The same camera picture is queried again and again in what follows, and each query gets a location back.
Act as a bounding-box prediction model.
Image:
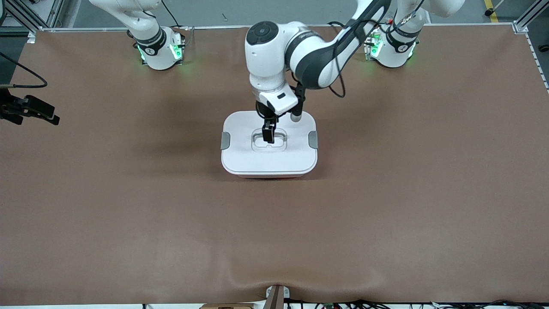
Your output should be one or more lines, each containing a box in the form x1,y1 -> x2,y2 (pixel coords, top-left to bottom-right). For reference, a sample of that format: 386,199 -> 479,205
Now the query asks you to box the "metal table edge rail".
28,24 -> 515,33

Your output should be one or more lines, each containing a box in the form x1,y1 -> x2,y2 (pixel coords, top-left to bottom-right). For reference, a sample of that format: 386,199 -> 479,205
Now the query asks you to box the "white box lid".
220,110 -> 319,175

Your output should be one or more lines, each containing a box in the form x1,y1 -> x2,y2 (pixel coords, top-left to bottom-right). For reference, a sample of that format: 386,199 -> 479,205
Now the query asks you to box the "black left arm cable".
328,0 -> 426,98

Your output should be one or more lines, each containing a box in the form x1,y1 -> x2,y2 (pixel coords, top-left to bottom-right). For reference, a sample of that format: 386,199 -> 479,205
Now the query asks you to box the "clear plastic box base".
235,172 -> 308,179

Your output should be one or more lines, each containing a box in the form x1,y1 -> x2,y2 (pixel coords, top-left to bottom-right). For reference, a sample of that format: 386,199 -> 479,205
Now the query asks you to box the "brown table mat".
0,24 -> 549,306

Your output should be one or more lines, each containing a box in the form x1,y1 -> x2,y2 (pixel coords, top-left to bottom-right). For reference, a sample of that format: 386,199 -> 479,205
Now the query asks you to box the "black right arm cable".
0,51 -> 48,89

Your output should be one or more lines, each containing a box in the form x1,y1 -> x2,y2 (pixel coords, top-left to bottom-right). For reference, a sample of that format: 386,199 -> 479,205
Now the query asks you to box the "aluminium frame post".
513,0 -> 549,34
8,0 -> 65,35

